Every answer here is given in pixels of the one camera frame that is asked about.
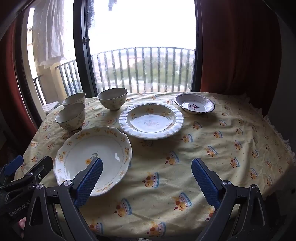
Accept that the yellow printed tablecloth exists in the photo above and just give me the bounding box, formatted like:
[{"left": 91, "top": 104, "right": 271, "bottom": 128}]
[{"left": 14, "top": 91, "right": 296, "bottom": 238}]

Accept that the floral scalloped plate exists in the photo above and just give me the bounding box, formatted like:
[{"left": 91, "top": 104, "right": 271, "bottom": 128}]
[{"left": 53, "top": 126, "right": 133, "bottom": 197}]

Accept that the white slatted outdoor unit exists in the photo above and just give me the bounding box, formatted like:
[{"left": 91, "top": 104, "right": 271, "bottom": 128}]
[{"left": 42, "top": 101, "right": 61, "bottom": 114}]

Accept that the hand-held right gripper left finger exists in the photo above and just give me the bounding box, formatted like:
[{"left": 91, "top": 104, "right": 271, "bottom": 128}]
[{"left": 23, "top": 158, "right": 104, "bottom": 241}]

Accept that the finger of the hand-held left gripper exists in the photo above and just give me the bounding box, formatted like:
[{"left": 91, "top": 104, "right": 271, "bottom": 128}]
[
  {"left": 5, "top": 156, "right": 54, "bottom": 202},
  {"left": 0, "top": 155, "right": 25, "bottom": 184}
]

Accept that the red curtain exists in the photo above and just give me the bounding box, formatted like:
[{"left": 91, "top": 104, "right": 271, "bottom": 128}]
[
  {"left": 0, "top": 21, "right": 38, "bottom": 139},
  {"left": 194, "top": 0, "right": 281, "bottom": 116}
]

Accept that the white hanging cloth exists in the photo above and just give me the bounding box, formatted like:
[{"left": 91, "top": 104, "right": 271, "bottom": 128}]
[{"left": 32, "top": 0, "right": 65, "bottom": 69}]

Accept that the cream floral bowl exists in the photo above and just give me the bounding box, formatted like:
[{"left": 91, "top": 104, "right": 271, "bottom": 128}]
[
  {"left": 55, "top": 103, "right": 86, "bottom": 131},
  {"left": 97, "top": 88, "right": 128, "bottom": 111},
  {"left": 62, "top": 92, "right": 86, "bottom": 107}
]

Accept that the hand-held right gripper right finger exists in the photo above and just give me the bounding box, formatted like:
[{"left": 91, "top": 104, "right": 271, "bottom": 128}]
[{"left": 191, "top": 158, "right": 273, "bottom": 241}]

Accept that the black window frame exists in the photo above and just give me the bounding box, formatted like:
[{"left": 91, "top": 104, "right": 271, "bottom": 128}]
[{"left": 15, "top": 0, "right": 204, "bottom": 121}]

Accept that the balcony railing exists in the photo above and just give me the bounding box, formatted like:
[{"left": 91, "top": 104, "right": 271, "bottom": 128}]
[{"left": 32, "top": 46, "right": 196, "bottom": 102}]

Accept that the person's left hand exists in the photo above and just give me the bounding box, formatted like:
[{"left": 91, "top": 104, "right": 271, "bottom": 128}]
[{"left": 17, "top": 218, "right": 25, "bottom": 240}]

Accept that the white beaded rim plate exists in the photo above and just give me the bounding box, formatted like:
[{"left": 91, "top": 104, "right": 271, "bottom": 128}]
[{"left": 118, "top": 101, "right": 185, "bottom": 140}]

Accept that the small red print plate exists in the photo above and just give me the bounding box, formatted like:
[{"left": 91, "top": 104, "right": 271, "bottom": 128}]
[{"left": 174, "top": 93, "right": 215, "bottom": 115}]

